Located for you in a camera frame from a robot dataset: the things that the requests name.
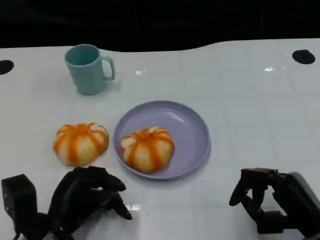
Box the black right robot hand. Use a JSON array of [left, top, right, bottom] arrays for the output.
[[229, 167, 320, 237]]

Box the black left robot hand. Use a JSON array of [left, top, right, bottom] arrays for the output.
[[47, 166, 133, 237]]

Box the orange and white bread roll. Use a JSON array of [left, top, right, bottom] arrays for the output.
[[52, 122, 110, 167], [120, 126, 175, 174]]

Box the pale green mug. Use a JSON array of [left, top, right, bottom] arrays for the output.
[[64, 44, 116, 96]]

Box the lilac plate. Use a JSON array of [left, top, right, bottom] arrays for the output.
[[112, 100, 211, 181]]

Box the black table grommet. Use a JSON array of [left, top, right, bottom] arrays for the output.
[[291, 49, 316, 65], [0, 59, 15, 75]]

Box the black backdrop curtain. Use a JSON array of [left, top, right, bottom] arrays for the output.
[[0, 0, 320, 52]]

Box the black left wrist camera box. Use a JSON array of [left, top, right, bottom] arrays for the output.
[[1, 174, 38, 228]]

